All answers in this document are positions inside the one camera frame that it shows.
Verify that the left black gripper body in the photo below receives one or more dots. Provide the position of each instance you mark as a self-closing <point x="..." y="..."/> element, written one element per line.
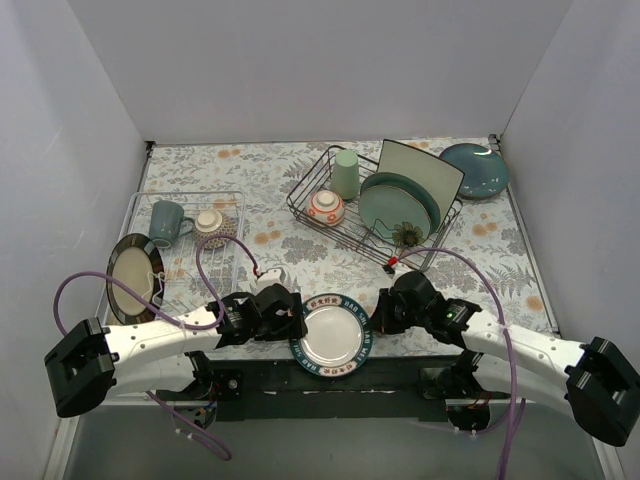
<point x="291" y="320"/>

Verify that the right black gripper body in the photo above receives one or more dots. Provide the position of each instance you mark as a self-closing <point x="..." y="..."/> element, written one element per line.
<point x="382" y="314"/>

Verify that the white plate lettered rim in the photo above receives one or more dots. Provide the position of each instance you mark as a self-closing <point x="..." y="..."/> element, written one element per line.
<point x="338" y="337"/>

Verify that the green flower deep plate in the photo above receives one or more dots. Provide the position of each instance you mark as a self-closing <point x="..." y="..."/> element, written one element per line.
<point x="395" y="216"/>

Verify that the black wire dish rack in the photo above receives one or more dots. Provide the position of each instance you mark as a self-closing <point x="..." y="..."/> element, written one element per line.
<point x="351" y="233"/>

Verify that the orange patterned bowl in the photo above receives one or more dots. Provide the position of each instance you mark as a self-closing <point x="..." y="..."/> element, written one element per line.
<point x="325" y="208"/>

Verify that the white square plate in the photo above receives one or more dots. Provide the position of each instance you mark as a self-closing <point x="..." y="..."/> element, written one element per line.
<point x="438" y="177"/>

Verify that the green round plate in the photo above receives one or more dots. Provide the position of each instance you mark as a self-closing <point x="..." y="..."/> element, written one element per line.
<point x="409" y="186"/>

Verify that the green cup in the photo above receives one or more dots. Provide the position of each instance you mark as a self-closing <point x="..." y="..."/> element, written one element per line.
<point x="345" y="175"/>

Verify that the dark teal round plate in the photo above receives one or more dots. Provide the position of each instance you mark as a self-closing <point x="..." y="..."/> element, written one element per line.
<point x="390" y="199"/>

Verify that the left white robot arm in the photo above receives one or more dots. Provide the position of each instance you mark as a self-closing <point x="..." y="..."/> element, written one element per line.
<point x="93" y="362"/>

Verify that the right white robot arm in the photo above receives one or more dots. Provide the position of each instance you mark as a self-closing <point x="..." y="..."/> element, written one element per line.
<point x="592" y="382"/>

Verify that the brown patterned bowl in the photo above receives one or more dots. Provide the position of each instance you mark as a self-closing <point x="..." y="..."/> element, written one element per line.
<point x="213" y="222"/>

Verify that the floral table mat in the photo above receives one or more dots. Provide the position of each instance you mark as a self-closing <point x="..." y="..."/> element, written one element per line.
<point x="484" y="259"/>

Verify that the grey blue mug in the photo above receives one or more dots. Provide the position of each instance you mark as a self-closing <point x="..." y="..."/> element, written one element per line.
<point x="168" y="223"/>

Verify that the black rimmed round plate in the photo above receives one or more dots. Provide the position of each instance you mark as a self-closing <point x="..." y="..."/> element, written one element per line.
<point x="136" y="262"/>

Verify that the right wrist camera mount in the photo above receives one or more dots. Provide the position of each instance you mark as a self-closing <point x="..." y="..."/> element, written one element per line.
<point x="395" y="269"/>

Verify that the white wire dish rack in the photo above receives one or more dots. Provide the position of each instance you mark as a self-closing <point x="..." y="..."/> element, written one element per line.
<point x="183" y="289"/>

